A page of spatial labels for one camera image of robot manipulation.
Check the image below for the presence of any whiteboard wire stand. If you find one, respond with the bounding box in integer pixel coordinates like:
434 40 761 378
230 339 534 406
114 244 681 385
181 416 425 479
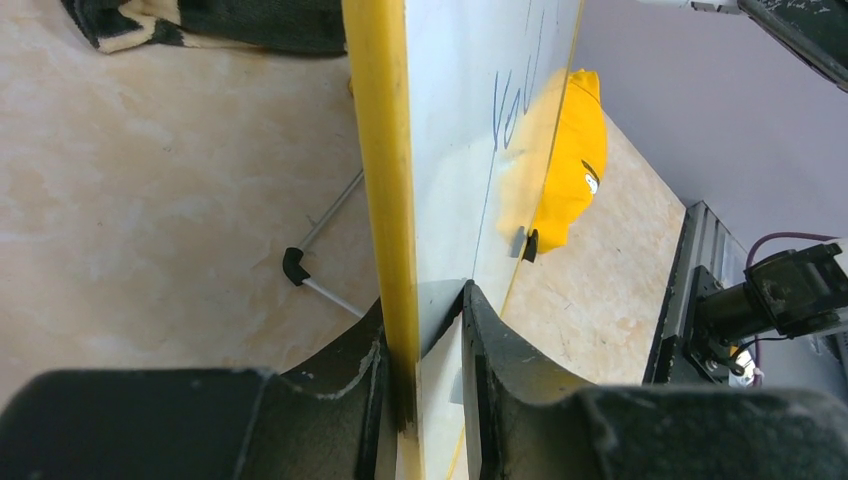
279 169 365 319

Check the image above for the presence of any yellow-framed whiteboard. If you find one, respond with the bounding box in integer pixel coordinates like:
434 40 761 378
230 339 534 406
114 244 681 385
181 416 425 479
342 1 583 479

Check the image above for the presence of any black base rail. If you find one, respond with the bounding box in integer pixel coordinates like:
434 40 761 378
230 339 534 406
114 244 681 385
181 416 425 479
642 201 747 385

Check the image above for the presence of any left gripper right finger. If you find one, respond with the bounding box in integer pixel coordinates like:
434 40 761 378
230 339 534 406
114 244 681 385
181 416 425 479
462 282 847 479

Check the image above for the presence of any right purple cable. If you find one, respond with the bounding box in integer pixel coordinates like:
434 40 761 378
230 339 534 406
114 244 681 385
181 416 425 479
745 231 843 270

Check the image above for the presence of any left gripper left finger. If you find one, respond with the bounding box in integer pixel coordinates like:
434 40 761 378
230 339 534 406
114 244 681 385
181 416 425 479
1 305 391 479

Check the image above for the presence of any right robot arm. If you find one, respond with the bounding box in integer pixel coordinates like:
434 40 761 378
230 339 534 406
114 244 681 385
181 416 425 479
691 1 847 340

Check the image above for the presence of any black floral blanket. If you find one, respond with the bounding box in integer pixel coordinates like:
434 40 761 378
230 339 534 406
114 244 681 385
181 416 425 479
61 0 347 57

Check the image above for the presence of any yellow t-shirt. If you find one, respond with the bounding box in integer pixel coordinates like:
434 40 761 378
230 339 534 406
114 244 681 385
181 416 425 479
533 70 608 254

